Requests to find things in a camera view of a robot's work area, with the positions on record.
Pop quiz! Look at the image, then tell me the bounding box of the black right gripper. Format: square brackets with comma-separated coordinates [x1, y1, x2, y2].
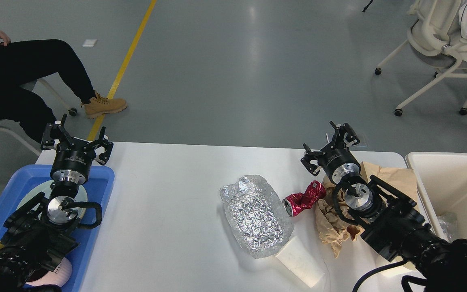
[301, 121, 362, 185]

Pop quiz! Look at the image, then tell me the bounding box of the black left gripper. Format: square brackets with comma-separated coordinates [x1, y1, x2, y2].
[41, 114, 114, 185]

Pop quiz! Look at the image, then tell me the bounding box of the green plate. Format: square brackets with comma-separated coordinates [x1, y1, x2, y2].
[16, 180, 88, 210]

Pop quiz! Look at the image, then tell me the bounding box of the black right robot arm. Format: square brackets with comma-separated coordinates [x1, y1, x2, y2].
[301, 122, 467, 292]

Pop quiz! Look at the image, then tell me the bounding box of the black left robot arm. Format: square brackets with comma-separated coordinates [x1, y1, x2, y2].
[0, 115, 114, 292]

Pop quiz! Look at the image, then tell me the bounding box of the tan work boot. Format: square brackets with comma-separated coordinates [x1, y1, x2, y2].
[80, 91, 128, 119]

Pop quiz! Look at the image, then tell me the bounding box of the crushed red can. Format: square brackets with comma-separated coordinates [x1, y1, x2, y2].
[282, 180, 327, 217]

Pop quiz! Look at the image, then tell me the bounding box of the crumpled brown paper bag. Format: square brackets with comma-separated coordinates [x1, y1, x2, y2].
[313, 161, 418, 258]

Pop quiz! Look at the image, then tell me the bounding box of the crumpled aluminium foil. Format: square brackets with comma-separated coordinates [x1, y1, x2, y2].
[219, 174, 294, 259]

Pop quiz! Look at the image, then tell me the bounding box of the white paper scrap on floor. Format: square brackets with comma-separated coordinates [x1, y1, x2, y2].
[81, 39, 98, 47]

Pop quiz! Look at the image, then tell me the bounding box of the seated person in black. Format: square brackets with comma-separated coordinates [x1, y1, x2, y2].
[0, 30, 96, 143]

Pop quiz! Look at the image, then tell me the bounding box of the white paper cup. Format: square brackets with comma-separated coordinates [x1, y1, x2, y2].
[275, 236, 326, 288]

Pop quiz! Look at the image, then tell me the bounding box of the blue plastic tray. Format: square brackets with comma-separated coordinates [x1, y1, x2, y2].
[0, 165, 114, 292]

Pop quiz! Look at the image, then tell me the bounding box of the pink HOME mug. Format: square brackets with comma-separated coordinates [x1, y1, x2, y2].
[26, 258, 72, 287]

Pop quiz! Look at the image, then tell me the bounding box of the beige plastic bin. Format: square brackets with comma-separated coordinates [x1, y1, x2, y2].
[406, 152, 467, 240]

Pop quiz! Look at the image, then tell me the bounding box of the clear plastic in bin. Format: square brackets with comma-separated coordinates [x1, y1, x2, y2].
[437, 212, 460, 243]

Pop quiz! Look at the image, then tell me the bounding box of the black tripod stand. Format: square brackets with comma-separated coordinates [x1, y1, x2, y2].
[362, 0, 374, 13]

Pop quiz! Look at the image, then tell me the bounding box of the white office chair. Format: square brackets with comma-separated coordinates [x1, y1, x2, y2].
[375, 0, 467, 116]

